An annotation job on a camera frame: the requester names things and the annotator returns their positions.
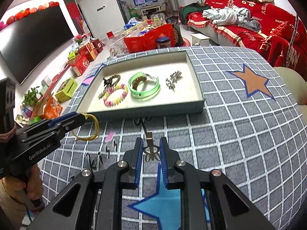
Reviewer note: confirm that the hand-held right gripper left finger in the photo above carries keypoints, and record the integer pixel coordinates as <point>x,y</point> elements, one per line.
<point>138,158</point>

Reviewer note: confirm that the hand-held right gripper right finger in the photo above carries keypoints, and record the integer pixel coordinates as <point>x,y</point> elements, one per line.
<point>163,163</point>

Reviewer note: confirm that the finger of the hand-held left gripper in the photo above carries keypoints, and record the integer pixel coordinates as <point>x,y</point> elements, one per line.
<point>69,125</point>
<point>62,119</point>

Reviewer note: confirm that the green and white tray box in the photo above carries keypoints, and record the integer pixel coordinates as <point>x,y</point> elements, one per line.
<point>153,103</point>

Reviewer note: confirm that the black hair claw clip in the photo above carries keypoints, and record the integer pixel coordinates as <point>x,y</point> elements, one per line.
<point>107,82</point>

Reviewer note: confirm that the small silver clip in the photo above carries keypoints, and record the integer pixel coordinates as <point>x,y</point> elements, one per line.
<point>151,77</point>

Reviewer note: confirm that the crystal star hair clip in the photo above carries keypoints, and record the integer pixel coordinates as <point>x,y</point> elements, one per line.
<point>174,79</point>

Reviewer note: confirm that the person's left forearm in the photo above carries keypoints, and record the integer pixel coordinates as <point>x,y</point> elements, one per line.
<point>9,201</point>

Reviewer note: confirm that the person's left hand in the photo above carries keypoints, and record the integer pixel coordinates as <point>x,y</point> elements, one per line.
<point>33,184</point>

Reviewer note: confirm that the orange snack bag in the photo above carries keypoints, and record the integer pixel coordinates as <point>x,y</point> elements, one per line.
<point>51,107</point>

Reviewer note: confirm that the green gift box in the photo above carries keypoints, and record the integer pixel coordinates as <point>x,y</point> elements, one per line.
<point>67,89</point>

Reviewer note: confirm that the green potted plant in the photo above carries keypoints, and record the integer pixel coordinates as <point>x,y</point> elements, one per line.
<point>31,97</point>

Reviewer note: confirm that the red patterned gift box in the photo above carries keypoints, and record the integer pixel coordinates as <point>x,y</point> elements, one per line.
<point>80,64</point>

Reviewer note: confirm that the grey checked star tablecloth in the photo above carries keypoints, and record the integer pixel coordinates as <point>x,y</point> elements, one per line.
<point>239,136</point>

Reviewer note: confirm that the dark red gift box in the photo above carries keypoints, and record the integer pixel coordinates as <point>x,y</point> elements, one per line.
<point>98,45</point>

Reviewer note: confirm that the pink flower bouquet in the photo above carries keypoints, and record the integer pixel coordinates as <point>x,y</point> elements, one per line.
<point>81,38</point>

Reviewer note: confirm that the black television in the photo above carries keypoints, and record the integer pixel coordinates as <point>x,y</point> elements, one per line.
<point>36,40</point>

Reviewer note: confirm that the clear plastic box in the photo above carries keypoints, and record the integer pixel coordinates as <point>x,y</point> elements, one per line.
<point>117,49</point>

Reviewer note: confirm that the red gift bag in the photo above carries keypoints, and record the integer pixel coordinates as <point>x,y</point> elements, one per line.
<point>136,44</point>
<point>165,32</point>

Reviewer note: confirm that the red pompom garland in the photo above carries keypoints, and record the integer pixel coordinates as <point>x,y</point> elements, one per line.
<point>31,10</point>

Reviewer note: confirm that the blue lid jar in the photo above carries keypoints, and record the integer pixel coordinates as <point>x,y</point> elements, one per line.
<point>163,43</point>

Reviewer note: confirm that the blue tissue box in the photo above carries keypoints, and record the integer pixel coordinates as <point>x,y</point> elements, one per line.
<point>132,24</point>

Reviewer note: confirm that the red round floor mat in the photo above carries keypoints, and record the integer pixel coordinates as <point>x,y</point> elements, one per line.
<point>186,42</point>

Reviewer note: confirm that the white stool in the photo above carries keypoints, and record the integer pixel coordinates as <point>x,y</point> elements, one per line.
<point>200,38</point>

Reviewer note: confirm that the dark green clothes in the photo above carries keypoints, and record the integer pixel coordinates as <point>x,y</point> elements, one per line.
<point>190,10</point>

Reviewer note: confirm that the light blue clothes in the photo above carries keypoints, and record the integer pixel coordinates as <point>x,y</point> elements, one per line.
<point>225,15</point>

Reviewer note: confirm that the grey cloth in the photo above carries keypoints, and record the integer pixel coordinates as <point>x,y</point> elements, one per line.
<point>250,25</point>

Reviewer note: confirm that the red sofa cover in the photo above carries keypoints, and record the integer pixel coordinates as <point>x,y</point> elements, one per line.
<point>263,16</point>

